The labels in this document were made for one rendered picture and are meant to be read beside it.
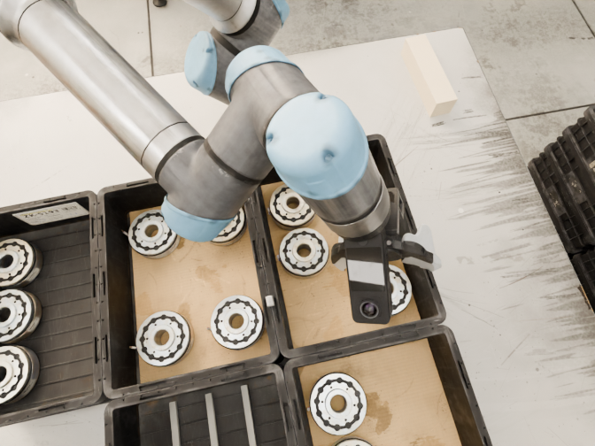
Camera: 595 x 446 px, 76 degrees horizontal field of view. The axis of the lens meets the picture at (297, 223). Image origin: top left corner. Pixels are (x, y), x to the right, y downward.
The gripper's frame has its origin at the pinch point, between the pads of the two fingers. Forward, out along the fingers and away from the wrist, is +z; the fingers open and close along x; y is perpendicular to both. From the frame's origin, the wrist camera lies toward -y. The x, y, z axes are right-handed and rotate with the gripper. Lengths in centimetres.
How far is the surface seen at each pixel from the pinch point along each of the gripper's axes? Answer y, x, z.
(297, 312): -5.0, 20.7, 14.8
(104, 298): -7, 49, -7
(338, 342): -10.5, 10.0, 9.6
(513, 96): 124, -39, 128
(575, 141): 65, -48, 79
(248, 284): -0.3, 30.6, 10.9
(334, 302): -2.2, 13.8, 17.5
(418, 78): 65, -1, 35
